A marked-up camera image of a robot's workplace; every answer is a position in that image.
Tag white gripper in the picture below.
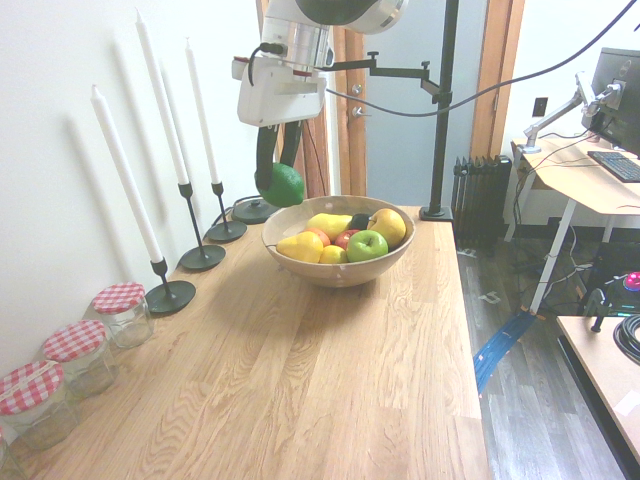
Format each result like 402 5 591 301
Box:
236 55 328 194

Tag green lime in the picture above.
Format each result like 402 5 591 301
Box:
257 162 306 207

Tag small yellow lemon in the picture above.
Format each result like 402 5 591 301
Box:
318 244 350 265

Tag black round base with knob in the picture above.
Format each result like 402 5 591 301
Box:
232 197 275 225

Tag medium white candle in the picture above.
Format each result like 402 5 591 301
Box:
184 37 221 185

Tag long yellow mango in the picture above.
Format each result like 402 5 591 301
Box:
305 213 355 242

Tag tall black candle holder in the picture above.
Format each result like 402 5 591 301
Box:
178 182 227 273
206 181 249 245

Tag yellow pear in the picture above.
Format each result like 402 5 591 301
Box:
276 230 325 265

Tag grey blue door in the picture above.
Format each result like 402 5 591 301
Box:
348 27 489 210

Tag tallest white candle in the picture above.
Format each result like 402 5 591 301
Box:
135 7 191 186

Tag green apple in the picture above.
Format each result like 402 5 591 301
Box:
346 229 390 264

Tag yellow red apple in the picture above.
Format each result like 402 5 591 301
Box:
367 208 408 250

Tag round wooden bowl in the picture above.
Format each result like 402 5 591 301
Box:
261 195 417 290

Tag short white candle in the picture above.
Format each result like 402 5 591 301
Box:
90 83 165 264

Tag short black candle holder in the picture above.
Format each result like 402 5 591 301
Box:
145 257 197 317

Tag black radiator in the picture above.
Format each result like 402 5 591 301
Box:
451 154 514 247

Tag wooden desk white legs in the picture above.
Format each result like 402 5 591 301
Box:
509 137 640 317

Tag black keyboard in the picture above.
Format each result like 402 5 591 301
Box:
586 149 640 184

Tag black computer monitor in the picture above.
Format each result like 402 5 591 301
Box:
591 47 640 162

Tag black cable of round base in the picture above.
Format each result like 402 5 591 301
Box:
211 196 252 227

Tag long grey gripper cable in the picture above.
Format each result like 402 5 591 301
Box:
323 0 640 119

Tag blue floor cable cover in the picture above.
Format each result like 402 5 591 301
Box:
471 310 540 397

